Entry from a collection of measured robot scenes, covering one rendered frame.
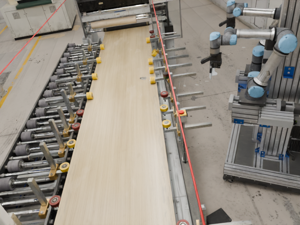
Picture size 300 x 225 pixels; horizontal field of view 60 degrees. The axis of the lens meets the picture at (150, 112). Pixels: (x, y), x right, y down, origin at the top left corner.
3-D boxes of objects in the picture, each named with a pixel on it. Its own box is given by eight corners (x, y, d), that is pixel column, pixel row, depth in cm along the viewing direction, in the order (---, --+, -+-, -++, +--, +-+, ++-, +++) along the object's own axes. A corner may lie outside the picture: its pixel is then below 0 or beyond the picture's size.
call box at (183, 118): (185, 117, 201) (185, 109, 197) (187, 122, 196) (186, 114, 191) (176, 118, 202) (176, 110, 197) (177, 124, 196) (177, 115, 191)
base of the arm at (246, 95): (262, 92, 232) (264, 82, 226) (261, 101, 221) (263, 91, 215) (244, 90, 238) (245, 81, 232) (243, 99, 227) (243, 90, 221)
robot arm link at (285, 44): (258, 91, 219) (298, 32, 184) (259, 102, 208) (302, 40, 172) (244, 86, 219) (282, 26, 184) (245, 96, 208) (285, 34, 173)
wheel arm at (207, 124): (211, 124, 244) (211, 121, 241) (212, 127, 241) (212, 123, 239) (165, 131, 245) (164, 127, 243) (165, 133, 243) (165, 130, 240)
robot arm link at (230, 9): (235, 2, 247) (225, 2, 251) (234, 13, 253) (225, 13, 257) (236, -1, 252) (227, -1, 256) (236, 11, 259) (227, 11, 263)
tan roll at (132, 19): (165, 17, 464) (164, 10, 457) (166, 18, 454) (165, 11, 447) (86, 28, 469) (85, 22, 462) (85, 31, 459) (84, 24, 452)
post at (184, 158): (187, 158, 226) (184, 117, 200) (188, 162, 222) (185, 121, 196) (181, 159, 227) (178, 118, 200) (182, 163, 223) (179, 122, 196)
